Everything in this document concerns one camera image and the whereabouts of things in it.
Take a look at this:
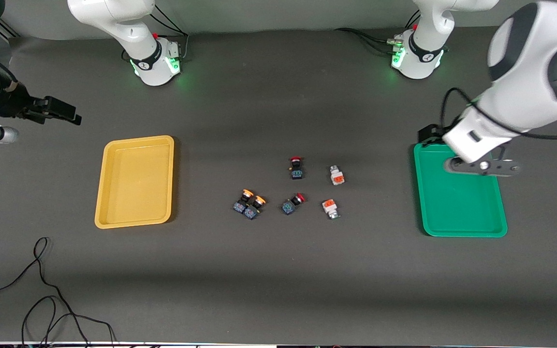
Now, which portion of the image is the yellow mushroom push button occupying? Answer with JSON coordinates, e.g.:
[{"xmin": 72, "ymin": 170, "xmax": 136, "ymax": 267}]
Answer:
[
  {"xmin": 233, "ymin": 189, "xmax": 254, "ymax": 214},
  {"xmin": 244, "ymin": 195, "xmax": 267, "ymax": 220}
]

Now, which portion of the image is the green plastic tray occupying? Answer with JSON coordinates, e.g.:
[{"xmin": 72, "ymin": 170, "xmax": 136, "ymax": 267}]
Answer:
[{"xmin": 413, "ymin": 142, "xmax": 508, "ymax": 238}]

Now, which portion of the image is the yellow plastic tray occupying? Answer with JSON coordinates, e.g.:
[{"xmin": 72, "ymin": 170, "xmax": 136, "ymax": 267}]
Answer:
[{"xmin": 94, "ymin": 135, "xmax": 175, "ymax": 229}]

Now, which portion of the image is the red mushroom push button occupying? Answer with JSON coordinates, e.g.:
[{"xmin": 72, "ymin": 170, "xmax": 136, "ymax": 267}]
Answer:
[
  {"xmin": 289, "ymin": 156, "xmax": 305, "ymax": 181},
  {"xmin": 281, "ymin": 193, "xmax": 306, "ymax": 216}
]

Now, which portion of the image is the aluminium profile rail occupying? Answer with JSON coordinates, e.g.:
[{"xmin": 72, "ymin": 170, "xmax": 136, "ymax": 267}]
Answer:
[{"xmin": 0, "ymin": 19, "xmax": 20, "ymax": 40}]

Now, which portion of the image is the thin black loose cable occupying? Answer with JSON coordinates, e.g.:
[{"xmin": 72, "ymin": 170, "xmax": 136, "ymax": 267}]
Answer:
[{"xmin": 0, "ymin": 237, "xmax": 117, "ymax": 348}]

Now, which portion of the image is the black right arm base cable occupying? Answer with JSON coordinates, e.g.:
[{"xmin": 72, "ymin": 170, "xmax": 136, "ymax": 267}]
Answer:
[{"xmin": 150, "ymin": 4, "xmax": 190, "ymax": 62}]

